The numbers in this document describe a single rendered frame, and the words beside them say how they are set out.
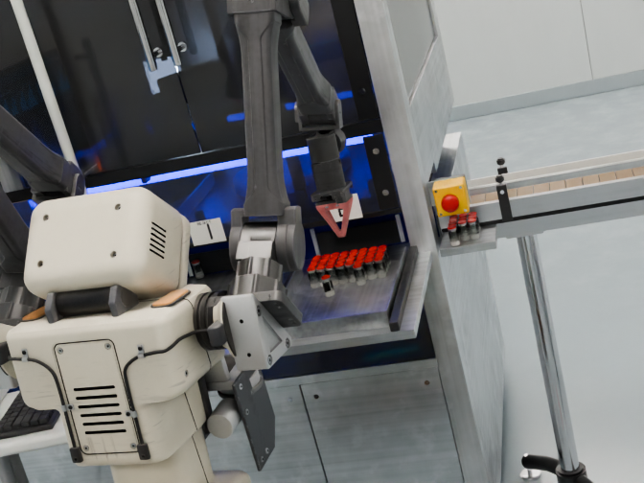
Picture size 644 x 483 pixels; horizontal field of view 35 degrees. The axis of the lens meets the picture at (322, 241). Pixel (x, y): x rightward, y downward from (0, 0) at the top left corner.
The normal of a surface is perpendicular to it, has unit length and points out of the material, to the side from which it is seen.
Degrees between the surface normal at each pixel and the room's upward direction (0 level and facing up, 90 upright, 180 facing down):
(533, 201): 90
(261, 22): 73
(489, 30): 90
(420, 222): 90
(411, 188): 90
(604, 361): 0
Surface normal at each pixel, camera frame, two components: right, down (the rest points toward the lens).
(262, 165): -0.21, 0.08
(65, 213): -0.37, -0.33
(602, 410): -0.24, -0.91
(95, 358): -0.32, 0.25
